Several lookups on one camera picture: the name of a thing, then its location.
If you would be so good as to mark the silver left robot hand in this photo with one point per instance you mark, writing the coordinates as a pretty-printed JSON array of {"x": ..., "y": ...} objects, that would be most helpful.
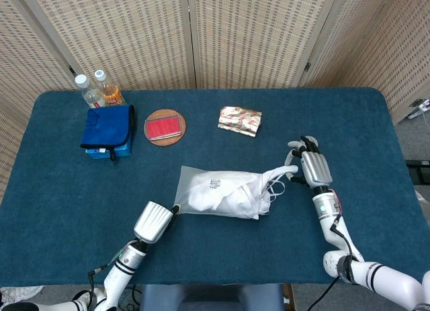
[{"x": 152, "y": 223}]

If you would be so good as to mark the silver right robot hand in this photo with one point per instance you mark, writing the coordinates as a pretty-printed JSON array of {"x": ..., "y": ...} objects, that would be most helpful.
[{"x": 315, "y": 168}]

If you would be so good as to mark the translucent white plastic bag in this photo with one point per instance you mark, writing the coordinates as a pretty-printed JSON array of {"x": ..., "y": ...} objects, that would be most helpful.
[{"x": 188, "y": 190}]

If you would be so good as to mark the white garment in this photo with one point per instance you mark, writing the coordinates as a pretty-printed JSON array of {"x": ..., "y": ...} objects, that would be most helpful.
[{"x": 242, "y": 197}]

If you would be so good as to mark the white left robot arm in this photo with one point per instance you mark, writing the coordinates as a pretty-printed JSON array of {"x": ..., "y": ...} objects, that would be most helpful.
[{"x": 117, "y": 277}]

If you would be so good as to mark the blue cardboard box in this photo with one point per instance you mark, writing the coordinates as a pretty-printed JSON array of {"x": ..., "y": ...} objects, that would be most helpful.
[{"x": 122, "y": 151}]

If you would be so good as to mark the red card on coaster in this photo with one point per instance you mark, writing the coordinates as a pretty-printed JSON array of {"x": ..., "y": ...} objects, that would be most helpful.
[{"x": 161, "y": 142}]

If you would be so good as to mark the blue felt table cover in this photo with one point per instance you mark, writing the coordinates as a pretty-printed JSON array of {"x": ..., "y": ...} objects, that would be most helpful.
[{"x": 235, "y": 250}]

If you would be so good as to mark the blue-grey chair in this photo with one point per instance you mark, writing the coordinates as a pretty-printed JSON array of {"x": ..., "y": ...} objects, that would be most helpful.
[{"x": 211, "y": 297}]

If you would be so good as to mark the clear case with red insert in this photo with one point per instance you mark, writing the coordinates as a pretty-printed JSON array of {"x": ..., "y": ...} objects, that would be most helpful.
[{"x": 164, "y": 128}]

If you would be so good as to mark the black screen hinge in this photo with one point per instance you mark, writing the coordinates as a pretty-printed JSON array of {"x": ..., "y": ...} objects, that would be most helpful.
[
  {"x": 72, "y": 70},
  {"x": 307, "y": 66}
]

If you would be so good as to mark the black floor stand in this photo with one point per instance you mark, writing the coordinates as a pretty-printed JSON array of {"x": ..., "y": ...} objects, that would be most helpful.
[{"x": 420, "y": 171}]

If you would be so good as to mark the blue towel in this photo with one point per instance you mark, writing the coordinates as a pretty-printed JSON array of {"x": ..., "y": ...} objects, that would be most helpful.
[{"x": 107, "y": 126}]

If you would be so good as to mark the white power strip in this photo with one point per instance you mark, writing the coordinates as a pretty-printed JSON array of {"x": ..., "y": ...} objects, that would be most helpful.
[{"x": 424, "y": 105}]

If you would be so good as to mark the brown wooden board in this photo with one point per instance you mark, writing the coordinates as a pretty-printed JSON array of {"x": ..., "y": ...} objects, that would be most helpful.
[{"x": 289, "y": 297}]

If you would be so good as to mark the orange juice bottle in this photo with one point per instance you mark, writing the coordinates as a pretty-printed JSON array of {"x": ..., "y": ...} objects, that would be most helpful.
[{"x": 112, "y": 94}]

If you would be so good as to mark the clear water bottle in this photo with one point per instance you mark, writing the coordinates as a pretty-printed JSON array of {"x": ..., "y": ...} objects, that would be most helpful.
[{"x": 90, "y": 96}]

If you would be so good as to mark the white floor cloth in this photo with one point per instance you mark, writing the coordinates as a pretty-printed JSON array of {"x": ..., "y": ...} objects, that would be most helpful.
[{"x": 20, "y": 292}]

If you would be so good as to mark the woven folding screen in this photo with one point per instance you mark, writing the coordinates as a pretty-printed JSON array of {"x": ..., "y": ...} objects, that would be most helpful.
[{"x": 235, "y": 39}]

